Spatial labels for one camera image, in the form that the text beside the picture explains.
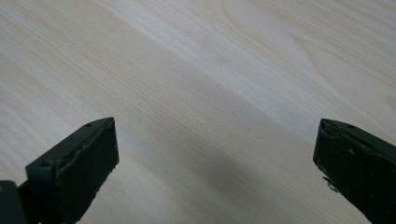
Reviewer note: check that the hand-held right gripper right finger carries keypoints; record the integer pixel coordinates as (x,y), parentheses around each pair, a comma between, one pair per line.
(358,168)

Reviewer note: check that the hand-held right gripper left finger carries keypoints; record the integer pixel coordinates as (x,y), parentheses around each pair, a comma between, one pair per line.
(77,174)

